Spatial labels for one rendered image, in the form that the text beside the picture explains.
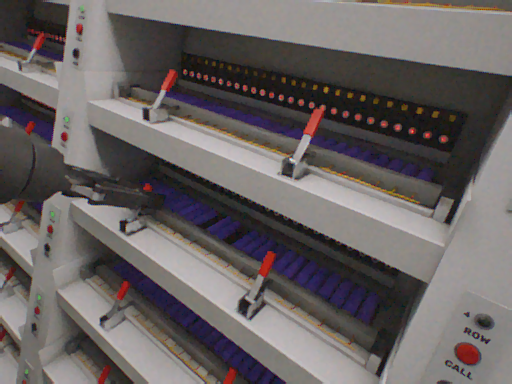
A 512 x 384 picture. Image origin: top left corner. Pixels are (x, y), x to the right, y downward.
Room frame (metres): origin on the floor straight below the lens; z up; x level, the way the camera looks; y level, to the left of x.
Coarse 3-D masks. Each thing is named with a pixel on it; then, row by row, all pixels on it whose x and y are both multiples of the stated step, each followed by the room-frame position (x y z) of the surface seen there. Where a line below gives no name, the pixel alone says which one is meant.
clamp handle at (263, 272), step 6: (270, 252) 0.41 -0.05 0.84; (270, 258) 0.41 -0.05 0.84; (264, 264) 0.40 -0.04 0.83; (270, 264) 0.40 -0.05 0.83; (264, 270) 0.40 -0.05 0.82; (258, 276) 0.40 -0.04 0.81; (264, 276) 0.40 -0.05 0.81; (258, 282) 0.40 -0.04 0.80; (252, 288) 0.40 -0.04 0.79; (258, 288) 0.39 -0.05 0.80; (252, 294) 0.39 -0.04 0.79
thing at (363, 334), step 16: (144, 208) 0.58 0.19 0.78; (176, 224) 0.54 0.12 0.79; (192, 224) 0.53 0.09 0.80; (192, 240) 0.52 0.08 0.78; (208, 240) 0.50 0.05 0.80; (208, 256) 0.48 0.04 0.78; (224, 256) 0.48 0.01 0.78; (240, 256) 0.47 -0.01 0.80; (256, 272) 0.45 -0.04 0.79; (272, 272) 0.44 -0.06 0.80; (272, 288) 0.43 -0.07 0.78; (288, 288) 0.42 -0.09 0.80; (304, 288) 0.42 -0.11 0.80; (304, 304) 0.41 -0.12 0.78; (320, 304) 0.40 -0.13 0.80; (320, 320) 0.40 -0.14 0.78; (336, 320) 0.38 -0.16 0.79; (352, 320) 0.38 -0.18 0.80; (352, 336) 0.37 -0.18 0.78; (368, 336) 0.36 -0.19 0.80
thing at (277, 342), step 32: (96, 224) 0.54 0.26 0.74; (160, 224) 0.56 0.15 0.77; (128, 256) 0.50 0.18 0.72; (160, 256) 0.47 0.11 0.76; (192, 256) 0.48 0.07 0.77; (192, 288) 0.42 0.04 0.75; (224, 288) 0.43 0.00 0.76; (416, 288) 0.43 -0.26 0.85; (224, 320) 0.39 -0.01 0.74; (256, 320) 0.38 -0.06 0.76; (288, 320) 0.39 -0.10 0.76; (384, 320) 0.42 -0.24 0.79; (256, 352) 0.36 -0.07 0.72; (288, 352) 0.34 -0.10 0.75; (320, 352) 0.35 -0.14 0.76; (384, 352) 0.37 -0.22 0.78
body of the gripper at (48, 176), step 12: (36, 144) 0.37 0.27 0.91; (36, 156) 0.36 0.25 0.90; (48, 156) 0.37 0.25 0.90; (60, 156) 0.39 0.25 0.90; (36, 168) 0.35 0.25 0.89; (48, 168) 0.36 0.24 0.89; (60, 168) 0.38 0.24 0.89; (36, 180) 0.35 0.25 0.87; (48, 180) 0.36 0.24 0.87; (60, 180) 0.37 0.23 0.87; (72, 180) 0.39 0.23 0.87; (84, 180) 0.41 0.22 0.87; (24, 192) 0.35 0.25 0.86; (36, 192) 0.35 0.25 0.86; (48, 192) 0.37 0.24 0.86; (72, 192) 0.38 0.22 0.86
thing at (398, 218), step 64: (192, 64) 0.70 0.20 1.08; (128, 128) 0.53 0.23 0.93; (192, 128) 0.52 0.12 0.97; (256, 128) 0.49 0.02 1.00; (320, 128) 0.55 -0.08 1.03; (384, 128) 0.50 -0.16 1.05; (448, 128) 0.46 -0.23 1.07; (256, 192) 0.40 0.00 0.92; (320, 192) 0.36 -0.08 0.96; (384, 192) 0.39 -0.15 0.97; (448, 192) 0.34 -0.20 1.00; (384, 256) 0.32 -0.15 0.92
